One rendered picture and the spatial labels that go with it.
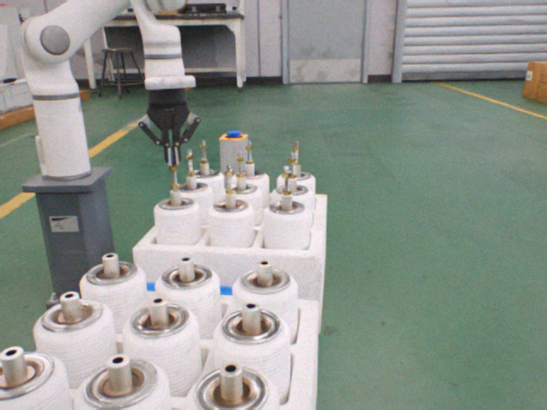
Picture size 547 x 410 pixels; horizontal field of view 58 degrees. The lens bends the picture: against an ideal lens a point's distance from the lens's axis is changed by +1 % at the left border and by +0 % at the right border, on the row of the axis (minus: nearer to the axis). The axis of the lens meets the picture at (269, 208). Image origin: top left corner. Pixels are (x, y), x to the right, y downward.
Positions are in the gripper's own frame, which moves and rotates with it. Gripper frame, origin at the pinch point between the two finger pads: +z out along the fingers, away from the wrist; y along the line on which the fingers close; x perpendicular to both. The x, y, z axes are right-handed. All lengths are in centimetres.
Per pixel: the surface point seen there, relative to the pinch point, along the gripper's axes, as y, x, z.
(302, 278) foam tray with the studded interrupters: -20.6, 19.9, 22.7
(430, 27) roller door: -355, -393, -18
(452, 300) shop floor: -59, 20, 36
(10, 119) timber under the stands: 68, -279, 33
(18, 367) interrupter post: 25, 50, 9
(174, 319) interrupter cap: 7.9, 44.9, 10.2
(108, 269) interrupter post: 15.2, 29.4, 9.1
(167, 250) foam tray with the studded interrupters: 3.7, 7.1, 17.9
